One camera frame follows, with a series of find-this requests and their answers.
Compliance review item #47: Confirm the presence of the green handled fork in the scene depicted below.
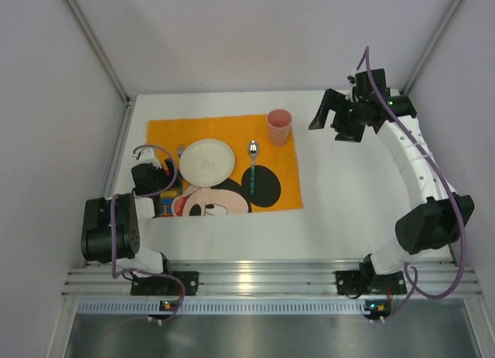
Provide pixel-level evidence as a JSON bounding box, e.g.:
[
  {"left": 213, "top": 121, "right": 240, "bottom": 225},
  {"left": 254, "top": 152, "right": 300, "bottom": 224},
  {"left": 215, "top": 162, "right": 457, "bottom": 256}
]
[{"left": 176, "top": 144, "right": 186, "bottom": 195}]

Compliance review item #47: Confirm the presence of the pink plastic cup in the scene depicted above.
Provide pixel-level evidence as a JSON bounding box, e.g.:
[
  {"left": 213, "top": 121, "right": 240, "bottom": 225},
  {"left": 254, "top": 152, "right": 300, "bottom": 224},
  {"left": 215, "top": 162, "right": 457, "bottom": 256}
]
[{"left": 267, "top": 109, "right": 292, "bottom": 147}]

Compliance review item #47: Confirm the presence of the cream round plate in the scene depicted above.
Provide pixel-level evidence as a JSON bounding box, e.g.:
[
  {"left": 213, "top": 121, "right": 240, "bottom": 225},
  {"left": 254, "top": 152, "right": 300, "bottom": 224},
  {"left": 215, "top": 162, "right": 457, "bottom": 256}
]
[{"left": 179, "top": 138, "right": 236, "bottom": 188}]

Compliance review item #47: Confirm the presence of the green handled spoon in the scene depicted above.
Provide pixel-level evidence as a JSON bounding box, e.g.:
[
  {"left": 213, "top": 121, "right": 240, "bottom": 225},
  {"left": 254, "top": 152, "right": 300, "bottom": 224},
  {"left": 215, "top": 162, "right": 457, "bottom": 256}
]
[{"left": 248, "top": 140, "right": 260, "bottom": 196}]

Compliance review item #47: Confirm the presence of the orange cartoon cloth placemat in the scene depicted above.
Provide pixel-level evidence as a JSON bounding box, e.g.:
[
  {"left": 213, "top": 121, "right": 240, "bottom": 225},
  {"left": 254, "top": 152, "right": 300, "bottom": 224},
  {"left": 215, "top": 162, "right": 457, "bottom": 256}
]
[{"left": 146, "top": 114, "right": 303, "bottom": 217}]

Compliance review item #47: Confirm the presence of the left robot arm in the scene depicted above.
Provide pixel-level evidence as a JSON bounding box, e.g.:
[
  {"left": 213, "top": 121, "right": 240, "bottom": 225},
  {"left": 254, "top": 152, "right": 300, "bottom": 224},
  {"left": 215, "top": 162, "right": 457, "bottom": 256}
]
[{"left": 80, "top": 159, "right": 178, "bottom": 274}]

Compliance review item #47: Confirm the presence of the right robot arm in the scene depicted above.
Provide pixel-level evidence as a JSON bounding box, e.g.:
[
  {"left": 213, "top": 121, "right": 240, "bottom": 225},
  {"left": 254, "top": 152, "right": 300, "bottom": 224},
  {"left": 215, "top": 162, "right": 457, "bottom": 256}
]
[{"left": 309, "top": 69, "right": 475, "bottom": 276}]

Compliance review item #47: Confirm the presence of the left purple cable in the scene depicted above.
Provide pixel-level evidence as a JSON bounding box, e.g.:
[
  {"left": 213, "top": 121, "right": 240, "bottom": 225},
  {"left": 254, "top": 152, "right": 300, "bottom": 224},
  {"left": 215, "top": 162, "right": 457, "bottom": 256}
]
[{"left": 110, "top": 144, "right": 186, "bottom": 328}]

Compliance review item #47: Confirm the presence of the purple cable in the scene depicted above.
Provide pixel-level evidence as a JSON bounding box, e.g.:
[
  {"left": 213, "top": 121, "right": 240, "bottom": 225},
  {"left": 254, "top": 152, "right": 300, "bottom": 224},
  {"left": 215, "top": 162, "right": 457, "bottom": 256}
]
[
  {"left": 356, "top": 46, "right": 468, "bottom": 324},
  {"left": 110, "top": 144, "right": 186, "bottom": 328}
]

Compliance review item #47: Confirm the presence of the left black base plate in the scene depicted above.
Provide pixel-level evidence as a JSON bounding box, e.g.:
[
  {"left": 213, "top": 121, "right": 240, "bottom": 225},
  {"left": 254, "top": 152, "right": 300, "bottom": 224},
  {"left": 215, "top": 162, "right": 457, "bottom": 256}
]
[{"left": 130, "top": 271, "right": 200, "bottom": 296}]

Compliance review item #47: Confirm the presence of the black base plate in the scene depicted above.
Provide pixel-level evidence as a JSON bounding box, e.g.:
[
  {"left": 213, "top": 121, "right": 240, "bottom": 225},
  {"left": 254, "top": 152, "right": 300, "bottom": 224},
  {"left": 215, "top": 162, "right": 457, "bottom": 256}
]
[
  {"left": 335, "top": 270, "right": 408, "bottom": 299},
  {"left": 130, "top": 271, "right": 200, "bottom": 296}
]

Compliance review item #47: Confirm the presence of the aluminium mounting rail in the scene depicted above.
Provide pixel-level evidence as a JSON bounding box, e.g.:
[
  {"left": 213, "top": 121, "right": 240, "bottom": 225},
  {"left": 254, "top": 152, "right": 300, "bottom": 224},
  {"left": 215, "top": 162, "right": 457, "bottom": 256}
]
[{"left": 61, "top": 258, "right": 483, "bottom": 298}]

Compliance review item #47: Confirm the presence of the perforated cable duct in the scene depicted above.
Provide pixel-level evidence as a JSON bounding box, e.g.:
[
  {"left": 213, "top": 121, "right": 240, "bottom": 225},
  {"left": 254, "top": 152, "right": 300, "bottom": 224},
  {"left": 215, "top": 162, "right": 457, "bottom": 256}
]
[{"left": 77, "top": 298, "right": 389, "bottom": 315}]

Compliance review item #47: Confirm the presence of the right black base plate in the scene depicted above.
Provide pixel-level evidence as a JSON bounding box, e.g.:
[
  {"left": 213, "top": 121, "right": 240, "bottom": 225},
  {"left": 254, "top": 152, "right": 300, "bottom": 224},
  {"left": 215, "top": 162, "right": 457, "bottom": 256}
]
[{"left": 335, "top": 270, "right": 408, "bottom": 299}]

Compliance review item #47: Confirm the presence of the right aluminium frame post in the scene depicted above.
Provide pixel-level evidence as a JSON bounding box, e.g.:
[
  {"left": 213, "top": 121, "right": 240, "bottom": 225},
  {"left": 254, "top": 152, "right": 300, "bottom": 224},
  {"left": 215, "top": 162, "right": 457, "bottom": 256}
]
[{"left": 399, "top": 0, "right": 467, "bottom": 95}]

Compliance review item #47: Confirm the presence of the aluminium frame post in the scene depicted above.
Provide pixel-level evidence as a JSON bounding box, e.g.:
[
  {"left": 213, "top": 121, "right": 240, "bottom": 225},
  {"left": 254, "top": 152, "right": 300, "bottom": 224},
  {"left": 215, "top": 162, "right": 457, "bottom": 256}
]
[
  {"left": 63, "top": 0, "right": 131, "bottom": 104},
  {"left": 399, "top": 0, "right": 467, "bottom": 95}
]

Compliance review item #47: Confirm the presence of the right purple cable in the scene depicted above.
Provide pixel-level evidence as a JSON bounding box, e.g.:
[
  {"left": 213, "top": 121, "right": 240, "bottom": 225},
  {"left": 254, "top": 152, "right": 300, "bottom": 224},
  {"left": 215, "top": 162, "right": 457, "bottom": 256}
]
[{"left": 356, "top": 46, "right": 468, "bottom": 324}]

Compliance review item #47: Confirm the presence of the left aluminium frame post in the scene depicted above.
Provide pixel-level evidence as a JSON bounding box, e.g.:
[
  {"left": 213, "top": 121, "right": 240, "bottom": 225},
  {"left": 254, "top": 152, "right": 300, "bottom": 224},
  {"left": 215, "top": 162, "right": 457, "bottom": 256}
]
[{"left": 63, "top": 0, "right": 131, "bottom": 104}]

